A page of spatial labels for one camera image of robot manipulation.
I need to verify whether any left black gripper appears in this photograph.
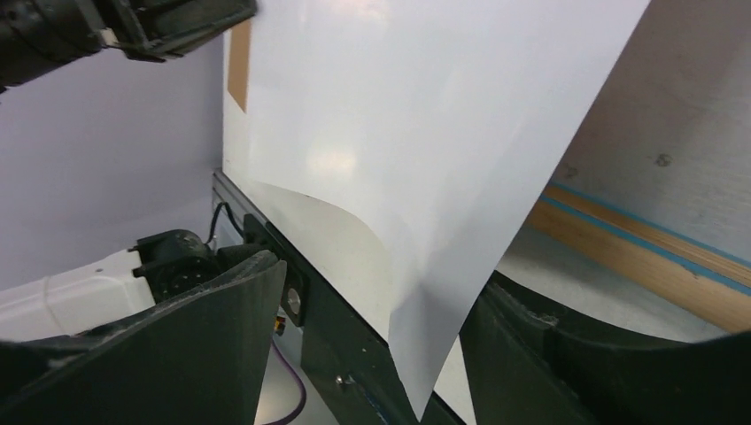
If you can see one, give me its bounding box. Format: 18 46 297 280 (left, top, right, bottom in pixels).
1 0 259 92

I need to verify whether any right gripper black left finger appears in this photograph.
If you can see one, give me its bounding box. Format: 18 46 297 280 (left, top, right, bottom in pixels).
1 251 287 424

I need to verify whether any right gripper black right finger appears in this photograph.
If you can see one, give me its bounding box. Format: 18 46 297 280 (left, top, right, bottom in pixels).
460 273 750 424

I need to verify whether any blue wooden picture frame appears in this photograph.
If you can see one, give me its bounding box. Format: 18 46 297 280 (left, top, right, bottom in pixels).
526 184 750 333

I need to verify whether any hot air balloon photo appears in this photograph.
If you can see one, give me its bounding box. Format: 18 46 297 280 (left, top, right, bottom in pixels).
223 1 648 419

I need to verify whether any brown cardboard backing board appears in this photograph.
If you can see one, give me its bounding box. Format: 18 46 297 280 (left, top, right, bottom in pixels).
228 20 252 112

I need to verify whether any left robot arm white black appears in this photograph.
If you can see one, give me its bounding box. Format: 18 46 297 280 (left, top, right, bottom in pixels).
1 0 258 342

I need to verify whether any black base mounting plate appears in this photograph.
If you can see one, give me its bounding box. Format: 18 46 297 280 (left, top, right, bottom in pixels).
243 213 465 425

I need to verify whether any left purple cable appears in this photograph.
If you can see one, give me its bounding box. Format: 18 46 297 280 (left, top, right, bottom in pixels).
258 340 308 425

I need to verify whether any aluminium rail front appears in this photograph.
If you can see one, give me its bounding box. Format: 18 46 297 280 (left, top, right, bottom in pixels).
212 169 257 247

